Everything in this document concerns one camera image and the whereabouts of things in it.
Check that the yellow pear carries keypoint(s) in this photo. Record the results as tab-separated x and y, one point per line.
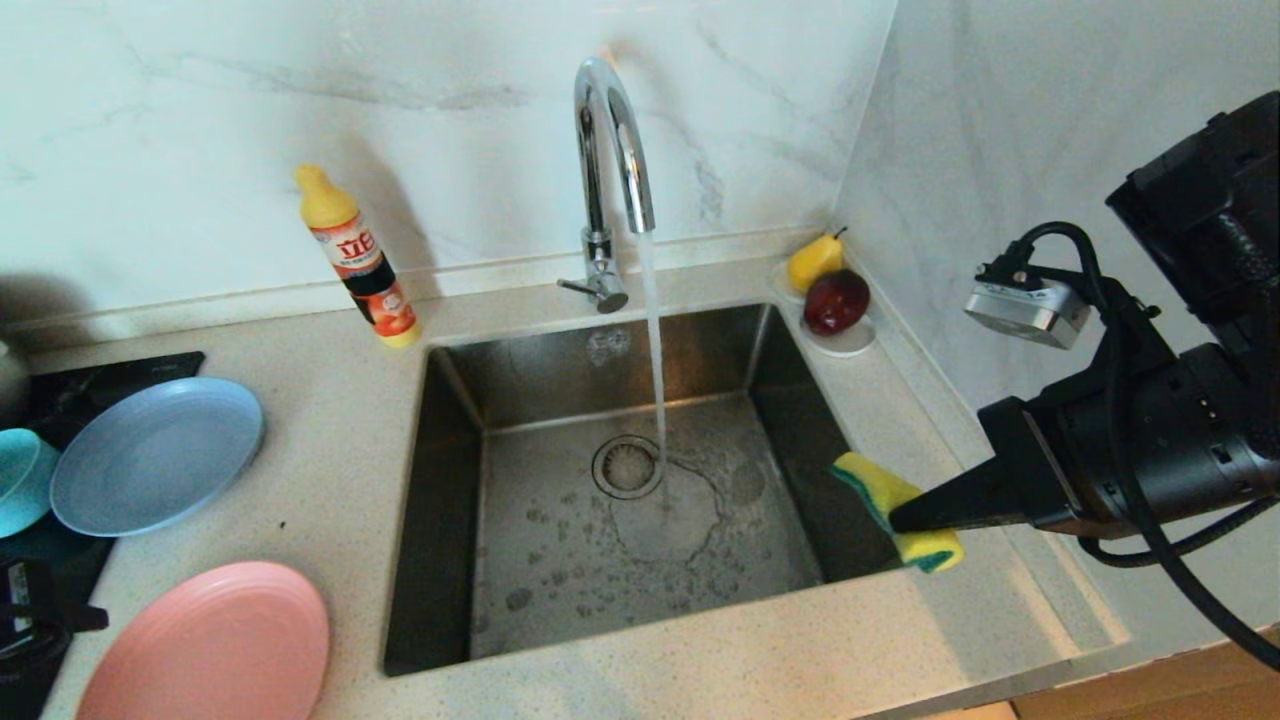
812	262

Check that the pink plate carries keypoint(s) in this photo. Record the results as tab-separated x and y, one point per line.
205	650

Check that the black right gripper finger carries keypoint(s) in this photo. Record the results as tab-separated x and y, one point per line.
980	500

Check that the small white dish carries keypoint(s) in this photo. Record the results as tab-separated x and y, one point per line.
850	345

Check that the round metal drain strainer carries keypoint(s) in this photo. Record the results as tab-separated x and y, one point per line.
625	467

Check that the yellow green sponge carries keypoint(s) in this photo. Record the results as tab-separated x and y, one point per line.
880	490

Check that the blue-grey plate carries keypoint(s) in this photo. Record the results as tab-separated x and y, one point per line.
155	455

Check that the dark red apple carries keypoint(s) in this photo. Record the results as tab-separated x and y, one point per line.
836	302

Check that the running water stream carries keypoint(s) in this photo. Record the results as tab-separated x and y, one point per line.
655	350

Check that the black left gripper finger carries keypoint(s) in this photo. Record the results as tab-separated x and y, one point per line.
85	617

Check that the stainless steel sink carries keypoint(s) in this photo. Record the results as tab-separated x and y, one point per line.
560	590

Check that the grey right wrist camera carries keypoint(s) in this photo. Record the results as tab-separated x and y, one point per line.
1030	310

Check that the yellow-capped detergent bottle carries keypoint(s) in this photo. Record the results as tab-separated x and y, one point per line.
362	265

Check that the chrome gooseneck faucet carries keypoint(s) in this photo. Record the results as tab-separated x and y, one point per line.
600	80

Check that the teal bowl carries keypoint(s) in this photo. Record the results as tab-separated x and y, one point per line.
20	485

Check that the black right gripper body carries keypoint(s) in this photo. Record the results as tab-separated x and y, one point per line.
1040	460

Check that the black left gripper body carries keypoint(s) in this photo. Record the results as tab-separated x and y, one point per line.
25	620

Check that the black glass cooktop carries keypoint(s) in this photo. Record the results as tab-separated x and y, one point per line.
120	368

